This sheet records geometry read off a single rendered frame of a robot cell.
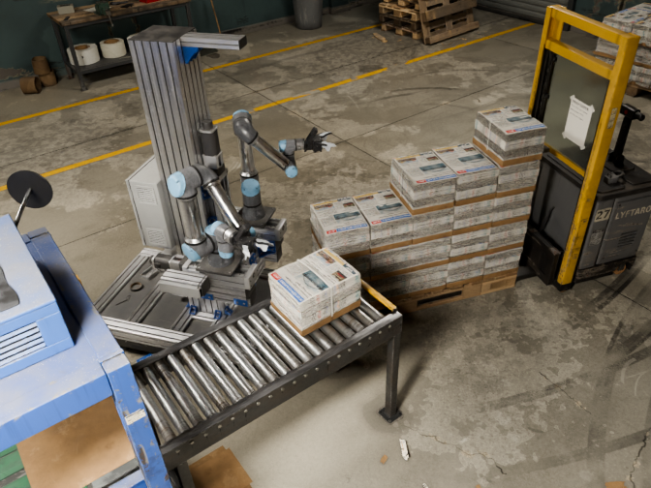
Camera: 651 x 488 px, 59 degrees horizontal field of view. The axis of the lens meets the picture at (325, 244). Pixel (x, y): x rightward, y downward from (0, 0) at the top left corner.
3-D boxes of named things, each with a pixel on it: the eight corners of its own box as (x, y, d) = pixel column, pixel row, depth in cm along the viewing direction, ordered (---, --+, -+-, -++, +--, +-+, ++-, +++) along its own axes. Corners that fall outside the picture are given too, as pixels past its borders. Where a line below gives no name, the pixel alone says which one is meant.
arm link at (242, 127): (242, 121, 331) (302, 170, 356) (241, 113, 340) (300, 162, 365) (229, 135, 335) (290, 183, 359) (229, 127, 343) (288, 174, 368)
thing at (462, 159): (430, 150, 386) (431, 148, 385) (469, 142, 392) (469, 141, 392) (457, 175, 357) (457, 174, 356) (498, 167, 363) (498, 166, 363)
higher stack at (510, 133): (455, 264, 455) (475, 110, 379) (489, 257, 462) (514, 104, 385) (480, 295, 425) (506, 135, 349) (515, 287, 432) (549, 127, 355)
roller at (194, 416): (163, 363, 282) (161, 356, 279) (207, 428, 251) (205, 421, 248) (153, 368, 280) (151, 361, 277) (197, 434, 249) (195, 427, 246)
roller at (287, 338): (264, 312, 309) (264, 305, 306) (316, 364, 278) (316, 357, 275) (257, 316, 307) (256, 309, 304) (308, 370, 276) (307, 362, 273)
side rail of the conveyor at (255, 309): (337, 279, 340) (337, 262, 333) (343, 284, 337) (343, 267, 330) (116, 391, 278) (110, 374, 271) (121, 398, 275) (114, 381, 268)
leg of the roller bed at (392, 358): (390, 408, 348) (394, 326, 307) (396, 413, 344) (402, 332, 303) (383, 412, 345) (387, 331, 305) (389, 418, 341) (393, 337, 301)
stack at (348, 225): (314, 297, 430) (308, 202, 381) (455, 264, 455) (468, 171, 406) (329, 332, 400) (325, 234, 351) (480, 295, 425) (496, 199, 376)
